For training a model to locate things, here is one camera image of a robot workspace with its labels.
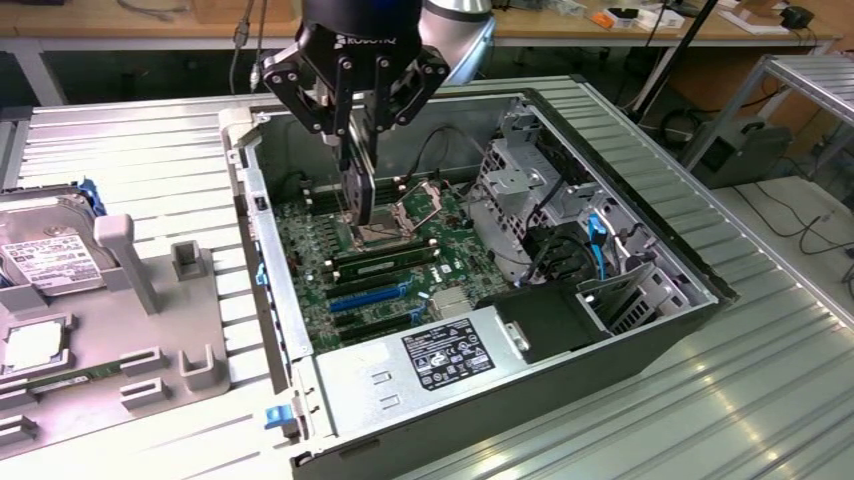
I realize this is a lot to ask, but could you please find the green motherboard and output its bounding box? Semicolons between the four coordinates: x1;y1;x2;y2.
272;177;495;351

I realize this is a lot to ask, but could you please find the metal slat side table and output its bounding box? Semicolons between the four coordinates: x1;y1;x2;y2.
679;53;854;176

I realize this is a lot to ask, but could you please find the blue expansion slot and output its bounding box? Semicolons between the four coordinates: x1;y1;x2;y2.
326;281;412;312

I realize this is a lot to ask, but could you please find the installed RAM stick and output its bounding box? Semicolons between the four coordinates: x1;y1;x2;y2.
336;252;443;282

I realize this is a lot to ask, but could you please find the white flat box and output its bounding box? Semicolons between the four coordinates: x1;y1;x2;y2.
619;7;687;30

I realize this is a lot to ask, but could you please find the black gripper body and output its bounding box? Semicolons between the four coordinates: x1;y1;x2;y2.
295;0;426;92

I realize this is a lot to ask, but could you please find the silver CPU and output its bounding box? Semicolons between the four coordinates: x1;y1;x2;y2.
0;322;70;375

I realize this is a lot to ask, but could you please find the black graphics card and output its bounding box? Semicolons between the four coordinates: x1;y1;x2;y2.
336;89;383;227

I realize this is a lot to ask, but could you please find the metal socket cover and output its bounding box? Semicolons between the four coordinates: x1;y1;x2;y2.
392;178;447;236

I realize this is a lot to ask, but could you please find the black tripod pole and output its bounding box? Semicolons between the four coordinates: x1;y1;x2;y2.
629;0;723;117

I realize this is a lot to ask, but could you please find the black power adapter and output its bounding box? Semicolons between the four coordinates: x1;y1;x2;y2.
778;4;814;30

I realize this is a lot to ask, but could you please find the silver power supply unit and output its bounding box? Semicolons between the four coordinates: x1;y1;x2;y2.
312;305;535;437

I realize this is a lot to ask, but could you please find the blue wire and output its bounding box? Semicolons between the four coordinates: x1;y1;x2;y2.
585;211;614;282

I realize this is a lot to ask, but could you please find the blue case latch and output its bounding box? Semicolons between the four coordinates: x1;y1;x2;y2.
262;404;296;431

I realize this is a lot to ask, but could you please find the silver hard disk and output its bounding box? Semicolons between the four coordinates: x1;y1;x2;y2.
0;185;112;296

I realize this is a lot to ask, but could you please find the black expansion slot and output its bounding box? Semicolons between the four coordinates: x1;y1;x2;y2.
336;318;426;347
331;303;416;330

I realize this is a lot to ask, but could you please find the low grey disk bay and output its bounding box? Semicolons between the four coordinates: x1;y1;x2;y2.
575;261;694;337

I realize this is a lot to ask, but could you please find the thin metal locking lever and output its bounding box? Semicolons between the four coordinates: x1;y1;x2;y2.
332;172;352;224

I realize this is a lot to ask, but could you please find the long wooden desk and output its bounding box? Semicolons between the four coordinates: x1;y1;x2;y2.
0;0;843;106

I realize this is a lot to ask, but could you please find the black plastic fan shroud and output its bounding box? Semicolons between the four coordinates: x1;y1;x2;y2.
477;286;613;365

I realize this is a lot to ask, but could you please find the silver chipset heatsink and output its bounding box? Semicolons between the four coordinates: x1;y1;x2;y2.
430;288;470;315

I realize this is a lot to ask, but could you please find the CPU socket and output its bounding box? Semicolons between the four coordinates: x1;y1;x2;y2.
351;208;406;250

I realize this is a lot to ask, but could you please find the black looped wire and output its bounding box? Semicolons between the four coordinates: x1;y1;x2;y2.
411;126;483;176

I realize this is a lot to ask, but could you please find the grey cable with connector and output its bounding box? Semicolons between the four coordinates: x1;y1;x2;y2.
228;0;256;96
250;0;270;94

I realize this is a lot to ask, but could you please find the grey parts rack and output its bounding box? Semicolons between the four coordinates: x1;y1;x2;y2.
0;213;235;454

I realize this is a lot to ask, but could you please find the green RAM stick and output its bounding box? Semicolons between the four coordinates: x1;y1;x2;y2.
26;363;127;397

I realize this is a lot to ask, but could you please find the black box under desk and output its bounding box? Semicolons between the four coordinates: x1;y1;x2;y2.
693;119;795;189

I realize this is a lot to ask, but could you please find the tall metal disk bay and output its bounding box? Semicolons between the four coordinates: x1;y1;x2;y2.
466;110;602;282

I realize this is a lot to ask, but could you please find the black RAM slot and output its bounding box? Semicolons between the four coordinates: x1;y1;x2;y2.
303;175;410;201
307;187;403;214

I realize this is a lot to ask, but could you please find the open black PC case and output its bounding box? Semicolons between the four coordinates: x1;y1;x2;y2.
218;87;739;471

